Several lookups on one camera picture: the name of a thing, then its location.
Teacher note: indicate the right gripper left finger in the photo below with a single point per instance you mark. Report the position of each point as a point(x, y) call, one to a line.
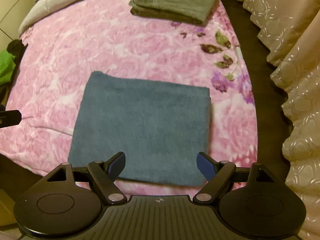
point(69, 200)

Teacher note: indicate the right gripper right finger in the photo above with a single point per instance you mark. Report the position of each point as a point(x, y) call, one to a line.
point(250, 202)

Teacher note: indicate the blue denim jeans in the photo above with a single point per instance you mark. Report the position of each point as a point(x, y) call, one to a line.
point(160, 126)

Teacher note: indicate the green garment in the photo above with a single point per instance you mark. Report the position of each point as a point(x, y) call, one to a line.
point(7, 67)

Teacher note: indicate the cream sliding wardrobe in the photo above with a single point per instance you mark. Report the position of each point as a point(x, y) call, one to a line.
point(12, 14)

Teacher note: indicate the pink floral blanket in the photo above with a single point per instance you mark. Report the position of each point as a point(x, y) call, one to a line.
point(63, 50)

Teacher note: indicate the pink patterned curtain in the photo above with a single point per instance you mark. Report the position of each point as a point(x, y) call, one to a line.
point(290, 30)

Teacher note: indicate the folded grey trousers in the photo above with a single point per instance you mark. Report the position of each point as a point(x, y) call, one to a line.
point(193, 12)

